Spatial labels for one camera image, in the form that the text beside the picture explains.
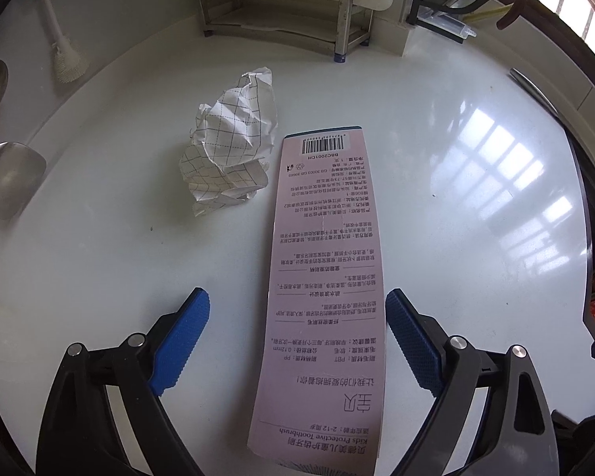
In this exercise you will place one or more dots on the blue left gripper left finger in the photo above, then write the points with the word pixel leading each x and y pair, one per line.
pixel 173 338

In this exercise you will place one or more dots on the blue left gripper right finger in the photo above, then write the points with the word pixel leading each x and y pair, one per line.
pixel 414 340

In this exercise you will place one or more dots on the white grid paper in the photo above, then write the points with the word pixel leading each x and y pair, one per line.
pixel 224 163

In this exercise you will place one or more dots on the steel spatula hanging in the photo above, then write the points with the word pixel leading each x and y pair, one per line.
pixel 21 173

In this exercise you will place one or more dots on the white bottle brush blue top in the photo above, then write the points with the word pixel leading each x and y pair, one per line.
pixel 68 64

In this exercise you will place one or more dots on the steel cutting board rack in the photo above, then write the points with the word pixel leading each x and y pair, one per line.
pixel 297 24

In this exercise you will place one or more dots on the black dish drying rack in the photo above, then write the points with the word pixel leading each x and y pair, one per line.
pixel 455 20

